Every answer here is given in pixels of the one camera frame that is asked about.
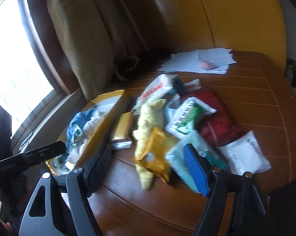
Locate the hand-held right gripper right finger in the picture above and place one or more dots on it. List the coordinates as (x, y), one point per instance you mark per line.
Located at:
(195, 169)

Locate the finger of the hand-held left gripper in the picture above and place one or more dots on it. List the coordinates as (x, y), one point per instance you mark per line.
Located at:
(44, 152)

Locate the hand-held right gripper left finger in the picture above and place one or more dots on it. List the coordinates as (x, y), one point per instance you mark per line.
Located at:
(101, 162)

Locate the white packet with landscape print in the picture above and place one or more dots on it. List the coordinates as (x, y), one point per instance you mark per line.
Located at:
(177, 159)

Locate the yellow cardboard box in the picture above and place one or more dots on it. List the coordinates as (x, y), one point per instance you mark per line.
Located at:
(101, 130)

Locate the gold foil packet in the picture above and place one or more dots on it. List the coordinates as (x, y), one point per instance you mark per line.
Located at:
(122, 127)

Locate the yellow plastic packet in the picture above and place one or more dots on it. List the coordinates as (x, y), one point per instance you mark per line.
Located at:
(155, 159)

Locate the white desiccant packet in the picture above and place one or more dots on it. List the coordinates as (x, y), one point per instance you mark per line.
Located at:
(243, 154)

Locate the red plastic packet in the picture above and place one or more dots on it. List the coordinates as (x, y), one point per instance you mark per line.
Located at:
(219, 123)

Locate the white packet with green print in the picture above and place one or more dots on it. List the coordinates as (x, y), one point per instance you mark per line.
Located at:
(187, 118)

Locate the yellow fluffy towel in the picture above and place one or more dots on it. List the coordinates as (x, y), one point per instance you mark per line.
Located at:
(149, 120)

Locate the white packet with red print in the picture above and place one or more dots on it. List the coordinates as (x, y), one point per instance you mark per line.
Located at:
(155, 86)

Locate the window sill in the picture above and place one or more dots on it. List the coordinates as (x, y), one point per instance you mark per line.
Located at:
(47, 123)

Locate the blue knit cloth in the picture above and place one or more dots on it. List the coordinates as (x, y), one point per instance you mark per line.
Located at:
(76, 121)

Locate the window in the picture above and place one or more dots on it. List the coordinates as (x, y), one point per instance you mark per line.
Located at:
(12, 54)

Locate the small dark teal object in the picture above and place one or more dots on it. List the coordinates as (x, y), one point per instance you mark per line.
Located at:
(178, 84)

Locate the small pink object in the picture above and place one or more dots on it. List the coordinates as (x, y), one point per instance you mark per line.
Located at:
(206, 65)

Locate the dark fringed cloth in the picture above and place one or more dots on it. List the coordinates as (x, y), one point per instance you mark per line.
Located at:
(138, 64)

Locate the white paper sheet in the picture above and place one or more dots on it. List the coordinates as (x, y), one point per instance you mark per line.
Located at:
(219, 55)
(182, 64)

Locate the beige curtain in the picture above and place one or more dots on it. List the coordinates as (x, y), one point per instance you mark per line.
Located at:
(84, 41)

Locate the dark clutter pile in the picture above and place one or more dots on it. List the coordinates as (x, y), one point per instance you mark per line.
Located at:
(294, 73)

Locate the yellow wooden cabinet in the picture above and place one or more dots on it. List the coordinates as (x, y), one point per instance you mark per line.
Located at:
(236, 12)

